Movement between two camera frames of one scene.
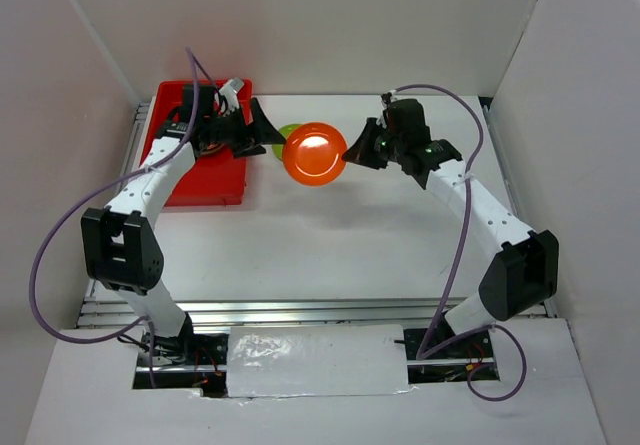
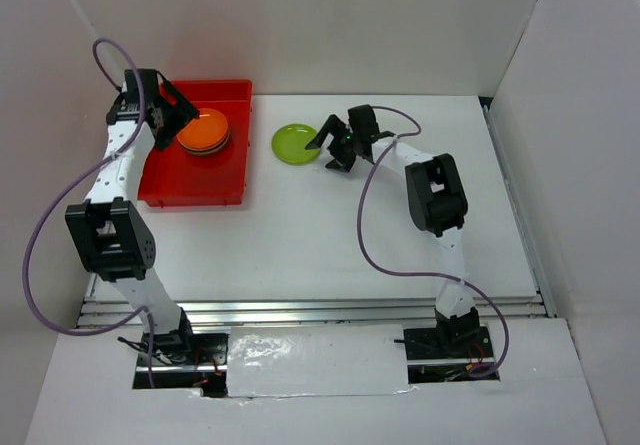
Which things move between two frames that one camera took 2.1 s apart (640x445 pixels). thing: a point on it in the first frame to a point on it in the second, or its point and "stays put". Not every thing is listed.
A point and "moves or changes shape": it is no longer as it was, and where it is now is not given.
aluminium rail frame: [104, 314] stays put
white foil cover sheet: [316, 360] stays put
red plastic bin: [189, 107] stays put
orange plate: [313, 154] moves or changes shape
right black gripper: [360, 153] to [342, 161]
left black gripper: [263, 129] to [182, 112]
